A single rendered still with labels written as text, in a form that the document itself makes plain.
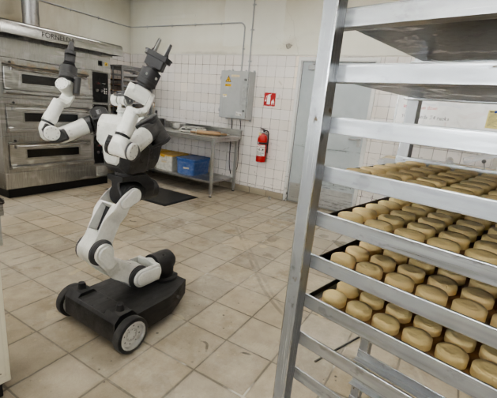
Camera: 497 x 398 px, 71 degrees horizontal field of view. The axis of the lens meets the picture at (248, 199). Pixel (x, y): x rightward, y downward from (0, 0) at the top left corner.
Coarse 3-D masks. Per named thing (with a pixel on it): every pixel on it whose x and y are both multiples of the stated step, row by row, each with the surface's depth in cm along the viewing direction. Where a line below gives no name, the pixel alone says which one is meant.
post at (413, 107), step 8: (408, 104) 94; (416, 104) 93; (408, 112) 95; (416, 112) 93; (408, 120) 95; (416, 120) 95; (400, 144) 97; (408, 144) 96; (400, 152) 97; (408, 152) 96; (360, 344) 113; (368, 344) 111; (368, 352) 113; (352, 392) 118; (360, 392) 117
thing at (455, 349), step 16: (352, 288) 78; (336, 304) 72; (352, 304) 71; (368, 304) 74; (384, 304) 76; (368, 320) 70; (384, 320) 67; (400, 320) 69; (416, 320) 68; (400, 336) 65; (416, 336) 63; (432, 336) 66; (448, 336) 64; (464, 336) 64; (432, 352) 62; (448, 352) 59; (464, 352) 59; (480, 352) 61; (496, 352) 60; (464, 368) 58; (480, 368) 56; (496, 368) 56; (496, 384) 54
